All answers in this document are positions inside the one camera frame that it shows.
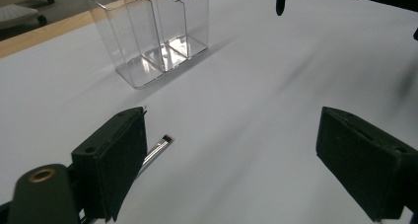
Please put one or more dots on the white table cover sheet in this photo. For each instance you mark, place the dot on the white table cover sheet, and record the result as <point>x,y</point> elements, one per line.
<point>246,86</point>

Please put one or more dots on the silver black pen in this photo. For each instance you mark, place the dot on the silver black pen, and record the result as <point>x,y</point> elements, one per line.
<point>157,150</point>

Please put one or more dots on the office chair base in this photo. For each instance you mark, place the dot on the office chair base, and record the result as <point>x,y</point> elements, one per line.
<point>16,13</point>

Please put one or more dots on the wooden table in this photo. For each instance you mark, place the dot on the wooden table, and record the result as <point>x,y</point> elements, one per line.
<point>33,36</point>

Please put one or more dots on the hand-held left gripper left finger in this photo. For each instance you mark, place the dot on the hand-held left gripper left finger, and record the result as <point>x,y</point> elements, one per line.
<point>111,161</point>

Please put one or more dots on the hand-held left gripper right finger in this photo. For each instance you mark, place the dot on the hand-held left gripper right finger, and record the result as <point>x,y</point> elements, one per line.
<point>368,164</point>

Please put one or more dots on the clear acrylic organizer box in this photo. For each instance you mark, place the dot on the clear acrylic organizer box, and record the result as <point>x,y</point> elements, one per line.
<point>144,36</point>

